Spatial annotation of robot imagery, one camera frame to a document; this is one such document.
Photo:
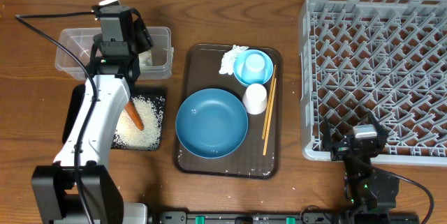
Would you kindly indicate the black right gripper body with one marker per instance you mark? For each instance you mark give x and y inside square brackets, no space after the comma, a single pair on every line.
[340,151]

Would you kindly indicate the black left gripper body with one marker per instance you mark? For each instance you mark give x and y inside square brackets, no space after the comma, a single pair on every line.
[142,40]

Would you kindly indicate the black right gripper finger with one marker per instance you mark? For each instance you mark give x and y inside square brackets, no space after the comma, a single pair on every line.
[382,133]
[327,143]

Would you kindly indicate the orange carrot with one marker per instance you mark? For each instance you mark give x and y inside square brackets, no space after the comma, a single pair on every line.
[134,116]

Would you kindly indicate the white pink cup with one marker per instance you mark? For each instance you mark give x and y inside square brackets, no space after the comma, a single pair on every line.
[255,99]

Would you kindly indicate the pile of white rice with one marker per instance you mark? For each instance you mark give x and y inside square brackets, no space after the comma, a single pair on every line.
[146,126]

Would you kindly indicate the light blue cup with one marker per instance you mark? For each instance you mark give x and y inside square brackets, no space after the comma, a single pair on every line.
[253,70]

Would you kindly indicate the light blue bowl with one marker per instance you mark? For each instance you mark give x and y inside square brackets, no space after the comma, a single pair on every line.
[239,62]

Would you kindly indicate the white tissue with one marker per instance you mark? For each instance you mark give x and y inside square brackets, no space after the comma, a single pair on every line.
[228,59]

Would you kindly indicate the dark blue plate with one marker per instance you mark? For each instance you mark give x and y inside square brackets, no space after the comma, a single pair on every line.
[211,123]

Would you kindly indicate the yellow pandan cake wrapper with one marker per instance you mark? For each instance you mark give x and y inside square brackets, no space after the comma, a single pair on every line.
[145,58]

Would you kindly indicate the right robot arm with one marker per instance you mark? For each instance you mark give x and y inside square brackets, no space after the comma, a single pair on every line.
[371,192]

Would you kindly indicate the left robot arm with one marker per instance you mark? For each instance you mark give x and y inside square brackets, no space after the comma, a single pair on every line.
[77,187]

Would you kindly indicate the grey dishwasher rack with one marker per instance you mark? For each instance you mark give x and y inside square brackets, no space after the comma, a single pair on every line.
[385,57]

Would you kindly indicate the clear plastic container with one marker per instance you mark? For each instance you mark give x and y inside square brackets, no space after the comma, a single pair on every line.
[80,40]

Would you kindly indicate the wooden chopstick left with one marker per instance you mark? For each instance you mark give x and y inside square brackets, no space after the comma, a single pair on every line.
[269,102]

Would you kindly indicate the wooden chopstick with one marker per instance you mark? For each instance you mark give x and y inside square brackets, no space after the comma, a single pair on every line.
[269,119]
[269,102]

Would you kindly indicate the black plastic tray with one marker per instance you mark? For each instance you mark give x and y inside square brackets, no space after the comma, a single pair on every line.
[153,95]

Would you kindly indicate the wooden chopstick right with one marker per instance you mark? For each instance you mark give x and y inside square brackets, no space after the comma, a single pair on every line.
[269,119]

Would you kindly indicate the brown serving tray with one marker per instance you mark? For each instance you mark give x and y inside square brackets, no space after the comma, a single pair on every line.
[252,159]

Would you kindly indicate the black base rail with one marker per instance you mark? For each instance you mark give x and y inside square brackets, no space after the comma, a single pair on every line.
[310,217]

